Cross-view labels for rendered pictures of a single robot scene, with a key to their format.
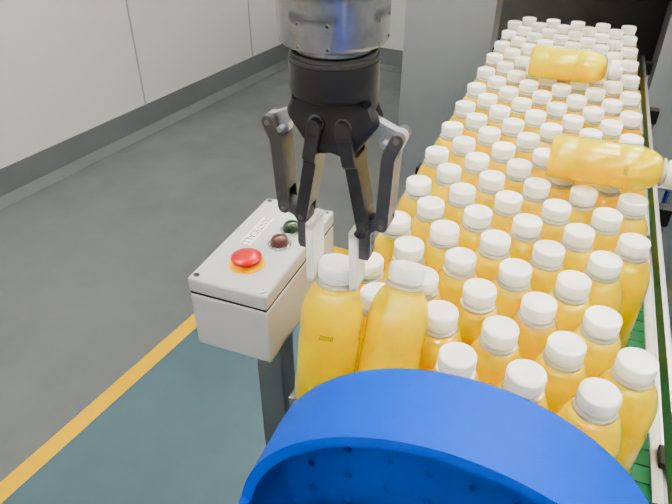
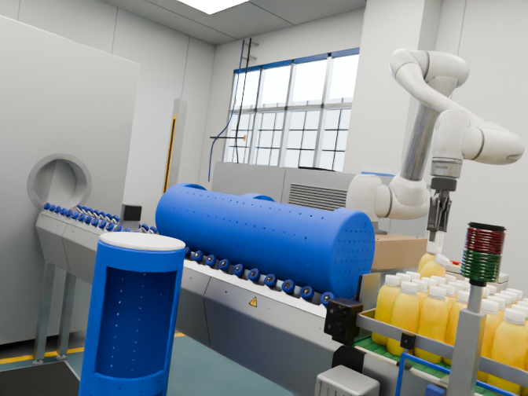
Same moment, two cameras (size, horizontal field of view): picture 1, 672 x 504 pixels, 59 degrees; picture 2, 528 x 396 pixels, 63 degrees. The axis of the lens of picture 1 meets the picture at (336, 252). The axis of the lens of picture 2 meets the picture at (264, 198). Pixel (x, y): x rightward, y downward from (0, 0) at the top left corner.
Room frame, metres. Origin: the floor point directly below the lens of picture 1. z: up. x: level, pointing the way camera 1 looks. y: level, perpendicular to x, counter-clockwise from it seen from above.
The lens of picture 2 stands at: (0.42, -1.44, 1.27)
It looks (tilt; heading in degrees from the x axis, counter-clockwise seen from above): 2 degrees down; 109
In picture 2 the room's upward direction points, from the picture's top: 8 degrees clockwise
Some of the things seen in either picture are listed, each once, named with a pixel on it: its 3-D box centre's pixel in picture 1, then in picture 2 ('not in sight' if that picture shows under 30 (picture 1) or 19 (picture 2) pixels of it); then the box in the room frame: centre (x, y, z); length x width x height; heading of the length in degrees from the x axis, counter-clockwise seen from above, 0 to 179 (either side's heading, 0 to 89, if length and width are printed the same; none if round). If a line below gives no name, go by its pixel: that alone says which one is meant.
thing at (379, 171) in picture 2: not in sight; (379, 172); (0.14, 1.91, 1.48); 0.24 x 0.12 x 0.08; 159
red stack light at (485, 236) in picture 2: not in sight; (484, 240); (0.54, -0.58, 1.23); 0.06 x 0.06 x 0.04
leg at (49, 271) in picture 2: not in sight; (43, 313); (-1.59, 0.58, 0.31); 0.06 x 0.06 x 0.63; 68
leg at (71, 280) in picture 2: not in sight; (67, 309); (-1.54, 0.71, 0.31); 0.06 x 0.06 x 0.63; 68
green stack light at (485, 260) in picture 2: not in sight; (480, 265); (0.54, -0.58, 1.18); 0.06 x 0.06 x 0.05
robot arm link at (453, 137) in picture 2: not in sight; (454, 135); (0.50, 0.01, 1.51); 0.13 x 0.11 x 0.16; 27
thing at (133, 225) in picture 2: not in sight; (130, 219); (-0.92, 0.38, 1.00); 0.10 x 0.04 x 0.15; 68
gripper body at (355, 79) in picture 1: (334, 100); (442, 192); (0.49, 0.00, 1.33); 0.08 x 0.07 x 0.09; 68
